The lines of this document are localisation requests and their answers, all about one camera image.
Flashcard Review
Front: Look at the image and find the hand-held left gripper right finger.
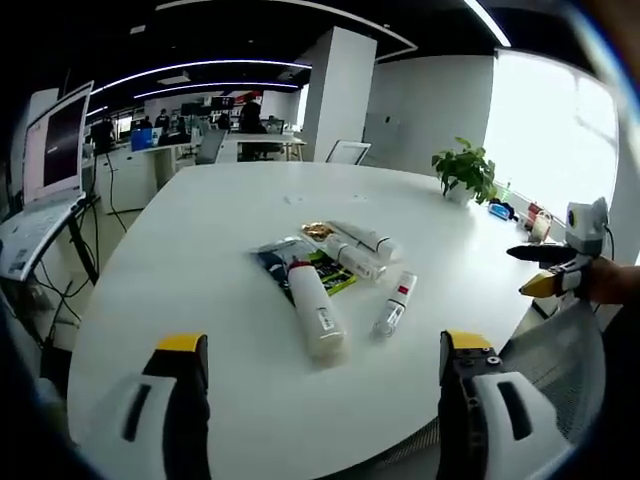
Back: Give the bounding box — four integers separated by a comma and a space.
438, 328, 572, 480

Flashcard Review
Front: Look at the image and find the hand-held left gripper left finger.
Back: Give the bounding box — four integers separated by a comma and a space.
79, 332, 211, 480

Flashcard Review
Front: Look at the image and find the white skincare tube black band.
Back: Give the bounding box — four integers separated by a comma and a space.
328, 219, 402, 262

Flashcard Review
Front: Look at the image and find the plain white skincare tube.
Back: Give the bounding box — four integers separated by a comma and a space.
323, 236, 388, 285

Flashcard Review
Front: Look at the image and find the large white skincare bottle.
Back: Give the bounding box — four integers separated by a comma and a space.
288, 258, 350, 370

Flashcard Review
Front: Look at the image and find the blue skincare sachet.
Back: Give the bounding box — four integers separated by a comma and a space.
248, 233, 314, 307

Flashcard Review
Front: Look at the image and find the green black skincare sachet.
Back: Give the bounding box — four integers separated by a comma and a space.
307, 248, 360, 297

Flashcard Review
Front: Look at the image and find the gold skincare sachet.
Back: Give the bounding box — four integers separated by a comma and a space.
300, 222, 337, 242

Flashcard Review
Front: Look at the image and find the red white container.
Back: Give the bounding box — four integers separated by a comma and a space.
519, 201, 555, 245

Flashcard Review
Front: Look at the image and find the blue white small object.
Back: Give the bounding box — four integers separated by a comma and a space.
486, 199, 517, 222

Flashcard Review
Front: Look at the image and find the grey mesh chair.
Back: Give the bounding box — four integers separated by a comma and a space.
379, 287, 607, 461

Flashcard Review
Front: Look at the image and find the potted green plant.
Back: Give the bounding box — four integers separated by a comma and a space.
430, 136, 500, 207

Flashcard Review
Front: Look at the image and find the white chair backrest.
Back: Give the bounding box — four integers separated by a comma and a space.
324, 140, 373, 166

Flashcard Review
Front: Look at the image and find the white office desk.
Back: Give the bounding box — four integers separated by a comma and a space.
92, 134, 201, 216

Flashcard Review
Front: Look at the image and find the white laptop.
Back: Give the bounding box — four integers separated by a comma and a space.
0, 79, 96, 281

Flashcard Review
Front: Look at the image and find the grey office chair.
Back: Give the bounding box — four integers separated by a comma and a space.
193, 128, 230, 166

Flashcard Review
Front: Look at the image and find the blue monitor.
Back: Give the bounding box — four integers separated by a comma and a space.
130, 127, 164, 151

